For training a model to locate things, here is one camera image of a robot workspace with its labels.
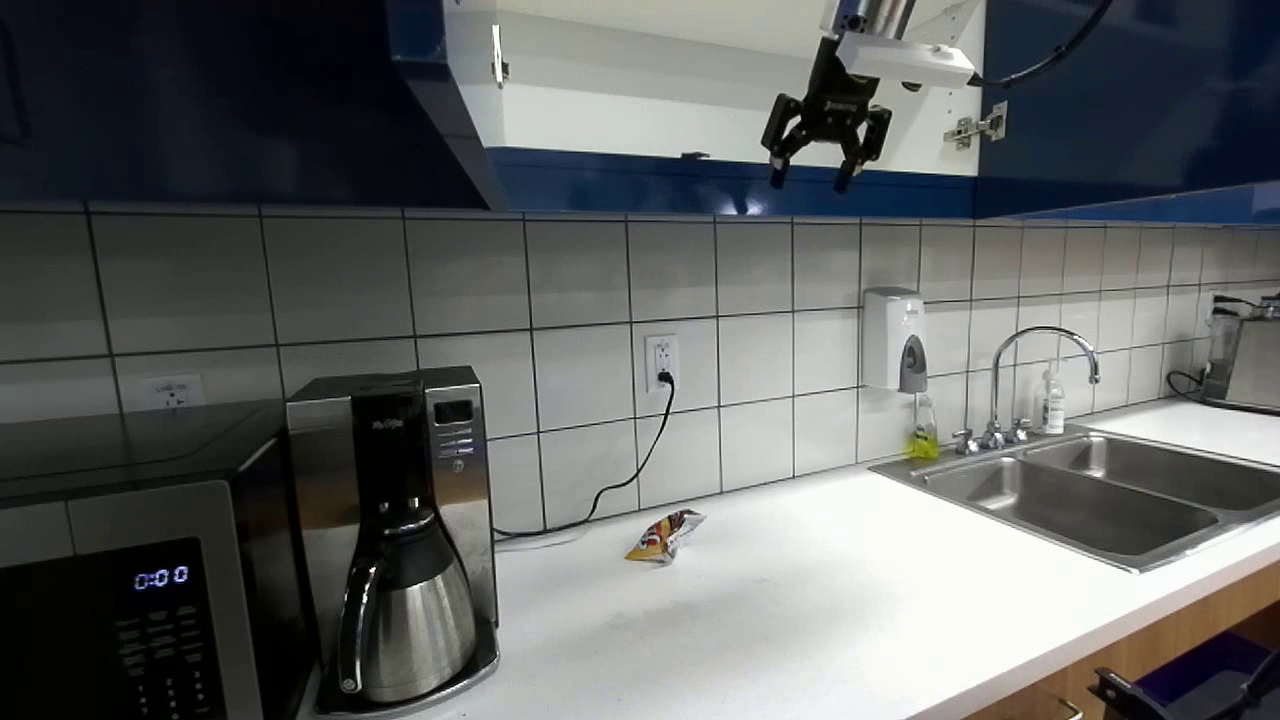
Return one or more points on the blue cabinet door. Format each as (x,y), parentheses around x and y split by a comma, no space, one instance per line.
(425,42)
(1172,94)

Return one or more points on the stainless steel sink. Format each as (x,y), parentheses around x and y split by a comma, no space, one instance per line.
(1080,500)

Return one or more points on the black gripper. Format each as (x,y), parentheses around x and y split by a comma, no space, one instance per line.
(836,86)

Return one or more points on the small crumpled snack packet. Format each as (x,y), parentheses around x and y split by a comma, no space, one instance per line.
(666,539)

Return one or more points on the black coffee maker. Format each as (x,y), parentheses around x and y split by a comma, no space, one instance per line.
(444,441)

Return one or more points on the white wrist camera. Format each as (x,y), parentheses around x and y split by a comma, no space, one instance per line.
(915,60)

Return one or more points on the silver toaster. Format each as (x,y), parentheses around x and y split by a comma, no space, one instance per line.
(1254,351)

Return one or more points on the chrome gooseneck faucet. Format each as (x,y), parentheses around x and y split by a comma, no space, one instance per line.
(1042,334)

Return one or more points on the wooden base cabinet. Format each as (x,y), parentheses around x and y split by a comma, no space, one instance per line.
(1144,643)

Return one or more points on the yellow dish soap bottle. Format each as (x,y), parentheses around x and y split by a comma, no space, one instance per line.
(923,441)

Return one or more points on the blue padded chair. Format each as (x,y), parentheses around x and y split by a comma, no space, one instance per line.
(1201,683)

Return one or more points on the white wall outlet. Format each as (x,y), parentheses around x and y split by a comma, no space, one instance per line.
(172,392)
(663,356)

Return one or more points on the black steel microwave oven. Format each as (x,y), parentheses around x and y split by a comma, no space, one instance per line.
(123,586)

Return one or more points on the white wall soap dispenser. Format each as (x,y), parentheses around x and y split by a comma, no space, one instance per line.
(894,340)

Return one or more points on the steel coffee carafe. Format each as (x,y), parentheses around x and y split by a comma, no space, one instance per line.
(404,625)

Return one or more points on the small white pump bottle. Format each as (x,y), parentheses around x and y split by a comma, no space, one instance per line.
(1055,401)

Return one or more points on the metal cabinet hinge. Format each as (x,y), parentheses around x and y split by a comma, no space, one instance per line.
(497,52)
(976,131)

